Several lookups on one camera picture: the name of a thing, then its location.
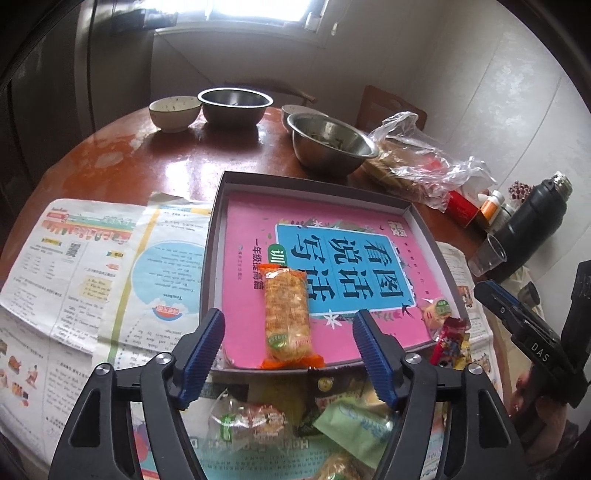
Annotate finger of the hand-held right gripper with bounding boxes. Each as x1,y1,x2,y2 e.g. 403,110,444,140
475,279,541,334

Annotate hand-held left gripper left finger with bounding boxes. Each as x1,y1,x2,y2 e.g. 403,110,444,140
48,308,226,480

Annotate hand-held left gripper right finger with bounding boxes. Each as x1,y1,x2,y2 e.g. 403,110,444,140
353,309,539,480

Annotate dark pea snack packet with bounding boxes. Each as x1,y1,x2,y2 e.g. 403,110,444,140
295,369,370,437

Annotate light green snack packet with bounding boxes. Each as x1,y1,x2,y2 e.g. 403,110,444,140
314,399,398,467

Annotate clear snack packet green label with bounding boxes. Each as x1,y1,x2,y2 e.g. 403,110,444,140
208,392,296,462

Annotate orange rice cracker packet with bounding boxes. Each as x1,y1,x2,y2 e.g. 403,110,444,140
257,263,326,370

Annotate grey cardboard box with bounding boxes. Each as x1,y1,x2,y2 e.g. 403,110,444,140
199,171,469,376

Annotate yellow pastry packet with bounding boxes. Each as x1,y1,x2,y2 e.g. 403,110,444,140
318,452,370,480

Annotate person's right hand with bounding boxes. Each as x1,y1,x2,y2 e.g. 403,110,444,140
510,371,580,467

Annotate steel cup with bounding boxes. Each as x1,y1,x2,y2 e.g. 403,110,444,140
519,281,542,308

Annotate clear plastic cup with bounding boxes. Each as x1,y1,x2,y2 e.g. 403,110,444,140
467,234,506,278

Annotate newspaper with cartoon pictures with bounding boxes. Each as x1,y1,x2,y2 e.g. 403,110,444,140
434,242,506,416

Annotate red candy wrappers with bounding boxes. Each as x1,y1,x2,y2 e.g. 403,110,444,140
431,318,472,370

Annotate small round snack packet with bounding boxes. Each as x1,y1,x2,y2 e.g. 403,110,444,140
422,298,455,340

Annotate black thermos flask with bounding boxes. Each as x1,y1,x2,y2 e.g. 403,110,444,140
489,171,573,282

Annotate orange medicine box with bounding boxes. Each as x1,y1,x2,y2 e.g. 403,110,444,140
475,190,504,229

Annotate newspaper with blue circle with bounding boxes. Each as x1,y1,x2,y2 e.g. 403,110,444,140
99,191,213,356

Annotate red and white flower ornament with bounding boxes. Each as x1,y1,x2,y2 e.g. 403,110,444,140
508,181,536,204

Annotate pink book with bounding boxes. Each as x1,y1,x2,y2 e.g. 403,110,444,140
217,191,444,365

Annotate newspaper with green lettering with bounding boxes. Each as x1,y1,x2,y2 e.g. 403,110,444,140
131,397,462,480

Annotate clear plastic bag of flatbread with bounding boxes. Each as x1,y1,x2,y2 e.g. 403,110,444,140
362,111,497,213

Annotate newspaper with red header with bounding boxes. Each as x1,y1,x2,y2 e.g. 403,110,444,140
0,198,153,462

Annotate steel bowl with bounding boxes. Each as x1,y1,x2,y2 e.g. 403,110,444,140
198,88,274,126
286,113,380,178

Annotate speckled ceramic bowl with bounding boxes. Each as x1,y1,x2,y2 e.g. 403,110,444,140
148,95,202,134

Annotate white ceramic bowl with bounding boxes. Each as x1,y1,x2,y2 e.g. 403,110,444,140
281,104,328,134

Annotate dark refrigerator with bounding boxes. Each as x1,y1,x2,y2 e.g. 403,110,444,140
0,0,153,199

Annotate window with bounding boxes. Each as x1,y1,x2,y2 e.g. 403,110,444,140
154,0,333,38

